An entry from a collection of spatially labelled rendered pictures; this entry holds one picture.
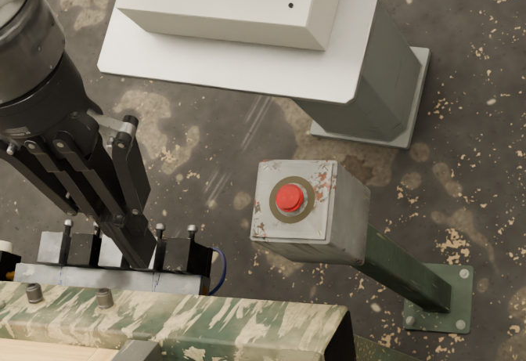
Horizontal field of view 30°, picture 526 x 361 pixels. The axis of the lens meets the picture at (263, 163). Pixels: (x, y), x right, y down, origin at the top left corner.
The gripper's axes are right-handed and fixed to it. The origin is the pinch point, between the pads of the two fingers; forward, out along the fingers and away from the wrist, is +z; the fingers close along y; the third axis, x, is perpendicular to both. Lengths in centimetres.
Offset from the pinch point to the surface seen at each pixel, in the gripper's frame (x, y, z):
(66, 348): 16, -41, 53
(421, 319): 67, -8, 128
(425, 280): 62, -2, 103
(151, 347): 16, -26, 51
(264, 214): 33, -9, 42
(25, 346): 16, -48, 52
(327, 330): 21, -1, 53
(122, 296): 27, -36, 55
